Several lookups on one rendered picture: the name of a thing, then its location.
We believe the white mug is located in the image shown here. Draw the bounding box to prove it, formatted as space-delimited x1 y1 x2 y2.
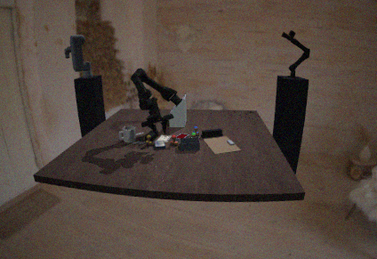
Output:
119 126 136 142

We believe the white taped paper card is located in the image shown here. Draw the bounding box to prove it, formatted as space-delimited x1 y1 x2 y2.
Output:
157 135 172 142

